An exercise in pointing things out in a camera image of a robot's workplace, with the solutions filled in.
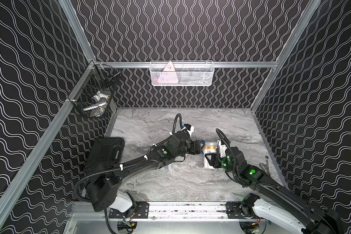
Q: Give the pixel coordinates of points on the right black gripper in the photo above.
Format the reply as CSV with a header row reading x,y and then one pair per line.
x,y
214,158

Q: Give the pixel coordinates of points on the black plastic carry case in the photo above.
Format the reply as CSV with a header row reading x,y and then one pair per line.
x,y
105,153

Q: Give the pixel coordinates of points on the black wire wall basket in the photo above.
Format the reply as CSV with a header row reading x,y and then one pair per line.
x,y
102,78

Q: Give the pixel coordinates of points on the clear jar toiletry kit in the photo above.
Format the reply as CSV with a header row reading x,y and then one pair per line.
x,y
210,149

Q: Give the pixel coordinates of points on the pink triangular card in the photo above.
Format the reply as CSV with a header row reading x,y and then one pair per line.
x,y
168,76

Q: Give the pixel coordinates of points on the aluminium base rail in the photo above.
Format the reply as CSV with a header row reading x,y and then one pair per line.
x,y
202,211

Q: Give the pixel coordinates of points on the metal wrench tool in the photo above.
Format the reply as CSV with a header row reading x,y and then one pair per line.
x,y
265,166

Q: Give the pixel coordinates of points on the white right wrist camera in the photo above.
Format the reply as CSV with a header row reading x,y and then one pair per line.
x,y
221,149

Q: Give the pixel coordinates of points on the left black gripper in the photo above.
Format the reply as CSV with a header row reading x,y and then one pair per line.
x,y
197,146

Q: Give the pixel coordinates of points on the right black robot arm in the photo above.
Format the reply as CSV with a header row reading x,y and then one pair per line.
x,y
273,202

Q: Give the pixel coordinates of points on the white items in black basket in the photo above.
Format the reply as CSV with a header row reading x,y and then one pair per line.
x,y
99,103

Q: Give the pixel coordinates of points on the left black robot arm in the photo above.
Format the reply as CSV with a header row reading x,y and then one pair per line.
x,y
101,187

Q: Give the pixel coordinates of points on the white wire wall basket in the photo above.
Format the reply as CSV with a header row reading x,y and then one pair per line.
x,y
190,73

